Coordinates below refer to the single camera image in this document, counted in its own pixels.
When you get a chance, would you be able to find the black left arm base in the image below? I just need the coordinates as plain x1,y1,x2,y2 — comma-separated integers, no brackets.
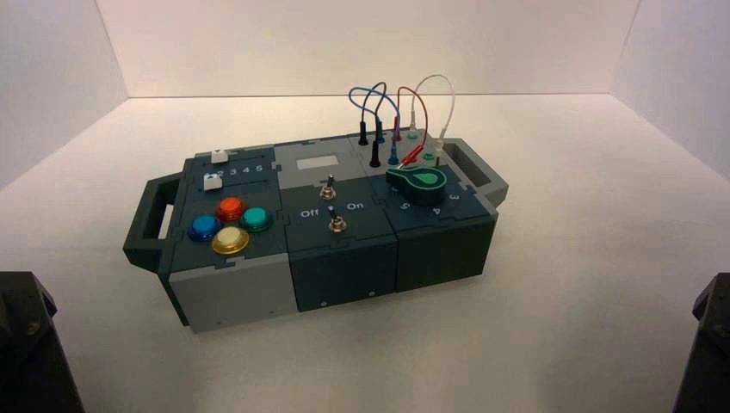
0,271,87,413

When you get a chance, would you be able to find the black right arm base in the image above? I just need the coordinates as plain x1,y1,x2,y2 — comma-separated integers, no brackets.
672,273,730,413

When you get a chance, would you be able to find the dark green rotary knob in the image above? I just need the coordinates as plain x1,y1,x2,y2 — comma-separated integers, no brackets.
385,166,448,207

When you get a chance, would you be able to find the grey display window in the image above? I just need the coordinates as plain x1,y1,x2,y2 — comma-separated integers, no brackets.
295,155,340,171

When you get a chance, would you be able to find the grey and teal control box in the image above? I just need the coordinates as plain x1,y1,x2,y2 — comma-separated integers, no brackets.
122,134,510,335

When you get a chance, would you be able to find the green round push button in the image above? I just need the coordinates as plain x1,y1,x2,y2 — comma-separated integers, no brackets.
239,206,274,233

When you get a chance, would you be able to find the red round push button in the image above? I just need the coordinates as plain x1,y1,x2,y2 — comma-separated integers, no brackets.
215,197,247,224

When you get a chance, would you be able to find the yellow round push button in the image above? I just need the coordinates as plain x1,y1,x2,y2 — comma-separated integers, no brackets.
211,226,251,256

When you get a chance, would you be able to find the blue round push button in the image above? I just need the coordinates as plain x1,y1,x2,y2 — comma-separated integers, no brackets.
188,214,222,243

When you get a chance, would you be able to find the black jumper wire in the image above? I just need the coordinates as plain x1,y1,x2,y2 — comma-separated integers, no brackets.
357,81,389,169

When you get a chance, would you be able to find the blue jumper wire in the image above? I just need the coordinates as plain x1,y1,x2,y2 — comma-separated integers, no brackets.
349,85,401,167

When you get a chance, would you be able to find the red jumper wire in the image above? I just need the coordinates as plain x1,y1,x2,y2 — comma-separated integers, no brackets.
393,86,430,170

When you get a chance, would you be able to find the white jumper wire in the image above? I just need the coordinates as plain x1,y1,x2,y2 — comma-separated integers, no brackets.
407,74,456,158

